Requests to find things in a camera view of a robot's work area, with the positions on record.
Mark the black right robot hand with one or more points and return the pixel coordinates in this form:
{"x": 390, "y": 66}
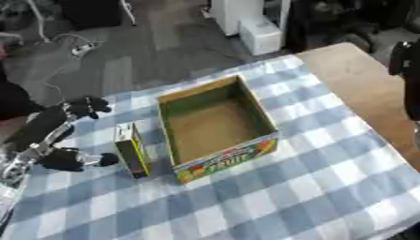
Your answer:
{"x": 411, "y": 81}

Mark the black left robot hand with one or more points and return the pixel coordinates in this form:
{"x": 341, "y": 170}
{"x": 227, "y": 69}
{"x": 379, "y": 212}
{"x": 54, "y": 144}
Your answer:
{"x": 38, "y": 128}

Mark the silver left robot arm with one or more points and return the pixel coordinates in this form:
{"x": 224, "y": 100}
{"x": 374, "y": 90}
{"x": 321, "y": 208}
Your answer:
{"x": 12, "y": 172}

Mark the white rectangular box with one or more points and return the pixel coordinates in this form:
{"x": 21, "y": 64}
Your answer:
{"x": 261, "y": 36}

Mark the tan cardboard box green inside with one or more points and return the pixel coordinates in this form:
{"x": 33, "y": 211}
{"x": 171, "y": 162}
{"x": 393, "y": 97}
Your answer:
{"x": 216, "y": 131}

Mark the white power strip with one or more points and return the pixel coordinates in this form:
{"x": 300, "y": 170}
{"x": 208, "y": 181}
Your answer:
{"x": 84, "y": 49}

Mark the small green carton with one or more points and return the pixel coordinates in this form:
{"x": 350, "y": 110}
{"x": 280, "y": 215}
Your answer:
{"x": 131, "y": 150}

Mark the black chair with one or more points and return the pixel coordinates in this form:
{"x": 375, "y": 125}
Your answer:
{"x": 93, "y": 12}

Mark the white cabinet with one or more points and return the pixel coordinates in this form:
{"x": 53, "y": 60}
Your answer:
{"x": 235, "y": 14}

